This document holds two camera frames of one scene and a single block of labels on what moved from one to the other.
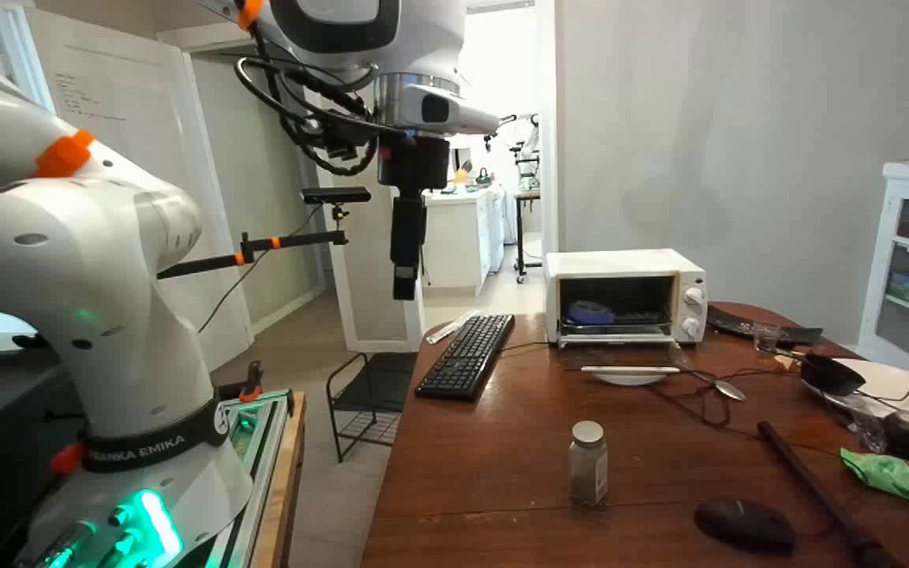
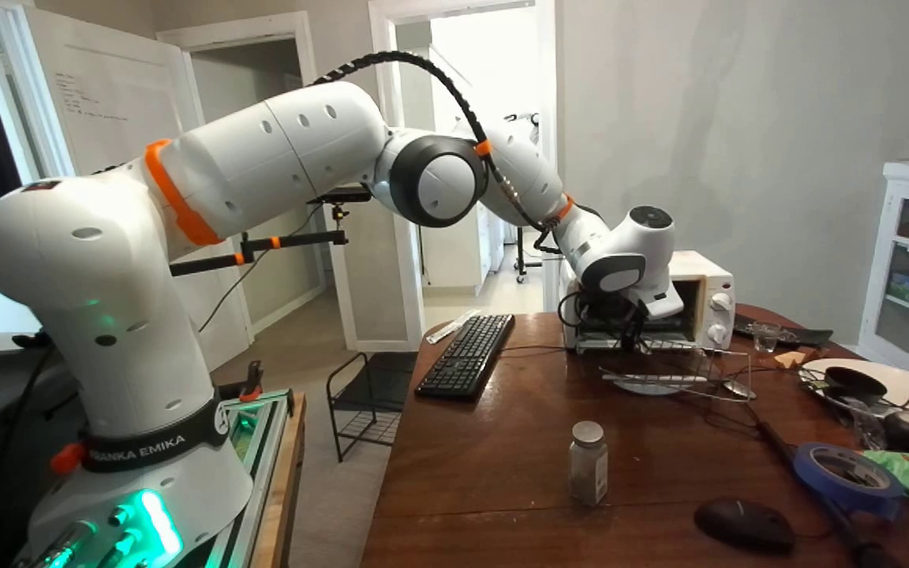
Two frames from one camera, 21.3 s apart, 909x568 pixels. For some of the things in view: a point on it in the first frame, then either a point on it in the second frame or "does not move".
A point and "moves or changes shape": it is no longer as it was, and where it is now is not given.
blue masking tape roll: (588, 313) moves or changes shape
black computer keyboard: (464, 359) does not move
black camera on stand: (334, 192) does not move
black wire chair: (366, 395) does not move
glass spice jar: (588, 466) does not move
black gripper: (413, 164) -> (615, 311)
